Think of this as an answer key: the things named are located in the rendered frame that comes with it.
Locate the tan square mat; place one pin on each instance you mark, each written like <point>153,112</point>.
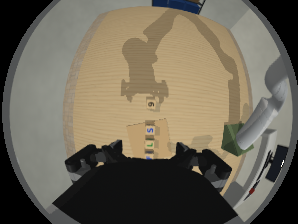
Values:
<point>162,147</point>

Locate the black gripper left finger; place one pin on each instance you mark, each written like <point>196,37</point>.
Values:
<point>79,163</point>

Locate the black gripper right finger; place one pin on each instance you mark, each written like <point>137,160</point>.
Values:
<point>211,166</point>

